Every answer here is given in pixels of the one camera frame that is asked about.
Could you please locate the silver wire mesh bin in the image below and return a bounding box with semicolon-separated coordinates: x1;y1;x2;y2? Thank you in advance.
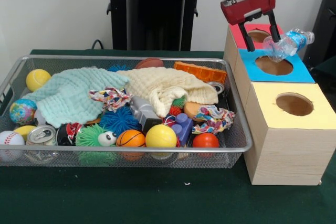
0;55;253;169

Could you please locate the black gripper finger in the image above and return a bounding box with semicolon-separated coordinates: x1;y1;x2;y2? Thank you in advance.
266;10;281;44
237;22;256;52

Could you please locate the colourful knotted rope toy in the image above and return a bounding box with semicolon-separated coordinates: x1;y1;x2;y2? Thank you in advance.
192;104;236;135

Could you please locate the crushed clear plastic bottle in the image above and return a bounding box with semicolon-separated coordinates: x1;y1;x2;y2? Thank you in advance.
262;27;315;63

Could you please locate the silver drink can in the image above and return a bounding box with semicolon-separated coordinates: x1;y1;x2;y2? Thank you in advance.
26;124;58;146

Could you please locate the wooden box with three holes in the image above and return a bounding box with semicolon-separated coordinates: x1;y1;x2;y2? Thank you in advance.
223;23;336;186

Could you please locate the cream waffle cloth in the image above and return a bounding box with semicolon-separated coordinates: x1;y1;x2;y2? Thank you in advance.
115;66;219;118

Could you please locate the mint green waffle cloth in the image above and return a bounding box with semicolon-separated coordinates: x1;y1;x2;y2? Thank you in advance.
22;67;130;128

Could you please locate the white baseball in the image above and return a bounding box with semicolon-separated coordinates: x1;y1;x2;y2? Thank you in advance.
0;130;26;162

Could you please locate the small orange basketball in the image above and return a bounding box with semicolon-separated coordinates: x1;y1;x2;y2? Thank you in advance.
115;129;146;161

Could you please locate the globe print ball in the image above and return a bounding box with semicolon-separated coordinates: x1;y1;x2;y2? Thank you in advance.
9;98;39;126

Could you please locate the yellow ball with seam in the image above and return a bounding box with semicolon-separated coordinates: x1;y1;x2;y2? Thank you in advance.
25;69;52;92

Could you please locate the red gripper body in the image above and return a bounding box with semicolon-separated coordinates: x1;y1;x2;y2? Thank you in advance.
220;0;277;27

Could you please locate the black cable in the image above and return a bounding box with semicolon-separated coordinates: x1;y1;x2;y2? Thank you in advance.
90;39;110;50

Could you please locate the red-orange ball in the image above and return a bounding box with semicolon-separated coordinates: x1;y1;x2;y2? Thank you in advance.
192;132;220;157

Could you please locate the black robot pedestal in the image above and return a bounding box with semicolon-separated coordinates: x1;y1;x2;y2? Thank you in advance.
101;0;212;51

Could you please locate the smooth yellow ball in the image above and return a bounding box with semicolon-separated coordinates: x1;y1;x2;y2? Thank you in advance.
145;124;178;159

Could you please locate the green spiky toy with eyes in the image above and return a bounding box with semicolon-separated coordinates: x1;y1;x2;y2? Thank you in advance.
75;123;118;166

